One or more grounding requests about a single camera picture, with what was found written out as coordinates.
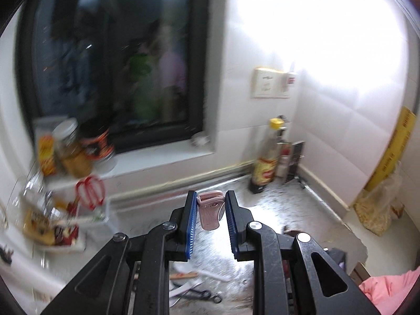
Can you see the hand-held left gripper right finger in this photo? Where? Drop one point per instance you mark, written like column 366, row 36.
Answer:
column 231, row 226

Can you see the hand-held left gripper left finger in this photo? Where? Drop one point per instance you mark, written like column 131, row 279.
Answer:
column 190, row 229

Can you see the tan disposable chopstick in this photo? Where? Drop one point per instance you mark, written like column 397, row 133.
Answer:
column 185, row 274

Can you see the vinegar bottle yellow cap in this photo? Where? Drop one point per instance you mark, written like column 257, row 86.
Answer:
column 264, row 170

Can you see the crumpled white tissue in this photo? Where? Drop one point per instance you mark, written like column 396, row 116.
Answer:
column 200, row 139

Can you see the clear plastic container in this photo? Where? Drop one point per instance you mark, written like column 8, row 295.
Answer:
column 98, row 216

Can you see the black orange labelled jar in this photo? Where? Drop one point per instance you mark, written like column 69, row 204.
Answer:
column 95, row 147

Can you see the white plastic tray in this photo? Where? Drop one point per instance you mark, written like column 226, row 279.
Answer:
column 65, row 247

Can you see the glass jar yellow contents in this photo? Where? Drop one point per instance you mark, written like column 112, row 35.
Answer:
column 77, row 164

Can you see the plastic bag yellow contents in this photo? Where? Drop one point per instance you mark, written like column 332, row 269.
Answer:
column 377, row 210

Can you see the orange yellow seasoning packet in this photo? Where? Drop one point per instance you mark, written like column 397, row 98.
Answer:
column 46, row 157

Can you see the pink clothing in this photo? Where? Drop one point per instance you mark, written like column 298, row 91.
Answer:
column 393, row 288

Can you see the white plug red switch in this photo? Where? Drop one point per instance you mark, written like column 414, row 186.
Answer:
column 291, row 78

